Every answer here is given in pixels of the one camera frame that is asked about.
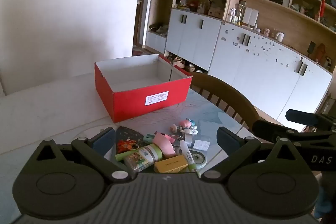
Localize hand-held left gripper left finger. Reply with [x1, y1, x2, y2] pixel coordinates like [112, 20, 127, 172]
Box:
[36, 127, 131, 184]

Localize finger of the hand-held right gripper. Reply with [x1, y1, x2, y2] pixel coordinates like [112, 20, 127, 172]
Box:
[285, 109, 322, 126]
[251, 119, 300, 144]

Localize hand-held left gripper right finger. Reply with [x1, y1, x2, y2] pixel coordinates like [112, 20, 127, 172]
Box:
[200, 126, 302, 184]

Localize orange toy figure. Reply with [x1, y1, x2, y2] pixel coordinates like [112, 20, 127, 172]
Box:
[117, 139, 139, 152]

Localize clear plastic cup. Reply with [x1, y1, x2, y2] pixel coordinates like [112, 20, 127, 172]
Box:
[184, 135, 210, 150]

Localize white tube with green label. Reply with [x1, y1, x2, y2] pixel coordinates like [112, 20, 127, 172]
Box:
[179, 140, 198, 171]

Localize spice jar with green lid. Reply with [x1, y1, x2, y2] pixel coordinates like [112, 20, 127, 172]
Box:
[123, 143, 164, 179]

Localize pink-haired doll figurine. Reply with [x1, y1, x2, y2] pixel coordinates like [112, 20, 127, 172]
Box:
[179, 118, 198, 130]

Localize red cardboard box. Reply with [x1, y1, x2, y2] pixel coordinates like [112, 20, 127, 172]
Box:
[94, 54, 193, 124]

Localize yellow small box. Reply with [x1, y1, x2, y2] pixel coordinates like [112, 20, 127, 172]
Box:
[154, 155, 189, 174]

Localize pink heart-shaped bowl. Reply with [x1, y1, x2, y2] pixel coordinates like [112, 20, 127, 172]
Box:
[153, 133, 177, 157]

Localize person's right hand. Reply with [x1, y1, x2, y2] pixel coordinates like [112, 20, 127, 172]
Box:
[316, 177, 334, 218]

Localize dark patterned fan-shaped piece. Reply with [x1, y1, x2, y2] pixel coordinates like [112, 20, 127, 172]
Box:
[115, 126, 145, 153]

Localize wooden chair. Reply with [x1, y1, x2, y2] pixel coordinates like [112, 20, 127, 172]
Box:
[189, 72, 263, 132]

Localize pink shoe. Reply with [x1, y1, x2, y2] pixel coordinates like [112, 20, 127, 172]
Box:
[172, 56, 187, 67]

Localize patterned rug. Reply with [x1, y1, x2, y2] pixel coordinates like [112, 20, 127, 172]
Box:
[132, 47, 153, 56]

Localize white storage container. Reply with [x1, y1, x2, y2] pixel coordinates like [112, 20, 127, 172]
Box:
[242, 7, 252, 25]
[249, 9, 259, 27]

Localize tall glass bottle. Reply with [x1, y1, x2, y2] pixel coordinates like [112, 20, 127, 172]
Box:
[235, 1, 247, 25]

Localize shoes on low shelf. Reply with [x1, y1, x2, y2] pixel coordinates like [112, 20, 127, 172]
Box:
[148, 23, 168, 37]

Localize row of shelf ornaments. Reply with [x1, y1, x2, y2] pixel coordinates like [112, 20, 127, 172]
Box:
[175, 0, 227, 17]

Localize white wall cabinet unit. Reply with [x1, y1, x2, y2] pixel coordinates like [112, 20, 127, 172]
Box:
[146, 0, 336, 132]

